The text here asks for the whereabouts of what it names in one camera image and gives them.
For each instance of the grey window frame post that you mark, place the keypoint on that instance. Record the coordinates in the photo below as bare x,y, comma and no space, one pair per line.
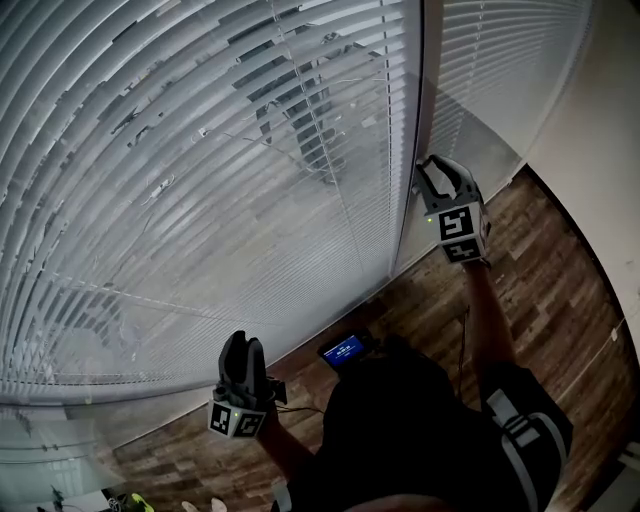
430,75

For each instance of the person's left forearm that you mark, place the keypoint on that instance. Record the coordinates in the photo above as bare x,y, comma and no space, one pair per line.
285,442

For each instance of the white power strip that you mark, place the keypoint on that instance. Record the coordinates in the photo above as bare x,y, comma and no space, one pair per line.
200,135

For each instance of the black device with blue screen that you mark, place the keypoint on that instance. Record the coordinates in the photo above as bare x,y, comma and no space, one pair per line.
345,350

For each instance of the person's right forearm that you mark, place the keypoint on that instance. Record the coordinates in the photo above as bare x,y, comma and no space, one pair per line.
487,320

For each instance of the person's black shirt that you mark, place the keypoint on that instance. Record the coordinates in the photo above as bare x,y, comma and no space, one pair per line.
400,440

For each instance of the person's white shoe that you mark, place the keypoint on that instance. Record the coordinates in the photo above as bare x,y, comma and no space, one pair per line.
218,505
189,506

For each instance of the black office chair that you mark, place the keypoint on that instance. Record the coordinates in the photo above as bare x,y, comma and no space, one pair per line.
315,145

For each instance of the white floor trunking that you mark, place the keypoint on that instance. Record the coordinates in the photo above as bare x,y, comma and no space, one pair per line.
631,455

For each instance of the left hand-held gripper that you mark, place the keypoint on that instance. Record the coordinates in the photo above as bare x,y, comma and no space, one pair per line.
234,422

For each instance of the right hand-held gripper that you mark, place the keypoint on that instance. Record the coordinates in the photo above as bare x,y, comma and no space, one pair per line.
455,225

